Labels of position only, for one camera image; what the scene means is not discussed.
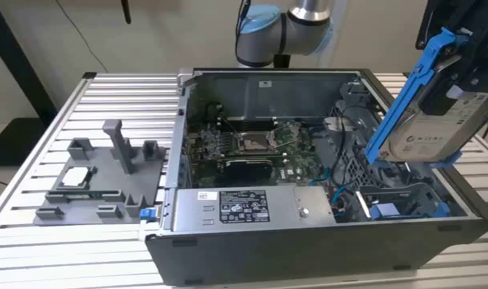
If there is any hard disk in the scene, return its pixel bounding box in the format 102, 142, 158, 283
363, 26, 488, 169

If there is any blue disk carrier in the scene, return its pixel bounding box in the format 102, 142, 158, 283
370, 202, 450, 220

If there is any perforated metal drive cage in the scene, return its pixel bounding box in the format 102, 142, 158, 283
323, 99, 388, 187

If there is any metal socket cover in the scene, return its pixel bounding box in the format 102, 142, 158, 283
267, 123, 303, 148

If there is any green motherboard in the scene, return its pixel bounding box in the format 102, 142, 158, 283
187, 120, 328, 187

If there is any CPU socket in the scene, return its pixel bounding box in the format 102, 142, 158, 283
236, 132, 275, 153

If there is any thin metal locking lever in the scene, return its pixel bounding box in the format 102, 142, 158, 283
220, 115, 240, 135

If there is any black graphics card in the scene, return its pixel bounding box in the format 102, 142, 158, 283
216, 155, 287, 183

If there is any grey open PC case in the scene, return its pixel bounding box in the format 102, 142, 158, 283
144, 66, 488, 287

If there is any silver power supply unit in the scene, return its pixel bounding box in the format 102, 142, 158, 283
172, 185, 335, 232

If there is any black antenna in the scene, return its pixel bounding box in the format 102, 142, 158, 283
120, 0, 132, 25

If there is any grey parts rack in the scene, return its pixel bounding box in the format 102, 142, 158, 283
33, 119, 168, 226

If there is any green RAM stick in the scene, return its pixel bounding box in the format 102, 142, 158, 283
64, 191, 120, 200

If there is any silver CPU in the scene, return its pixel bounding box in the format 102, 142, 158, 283
61, 167, 93, 186

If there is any black monitor stand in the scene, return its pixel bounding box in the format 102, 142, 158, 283
0, 0, 58, 166

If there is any black disk wire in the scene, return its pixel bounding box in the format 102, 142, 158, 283
330, 105, 383, 187

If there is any black arm joint cable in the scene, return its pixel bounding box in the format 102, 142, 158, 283
236, 0, 252, 37

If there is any thin black wall cable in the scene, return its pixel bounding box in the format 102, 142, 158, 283
56, 0, 109, 73

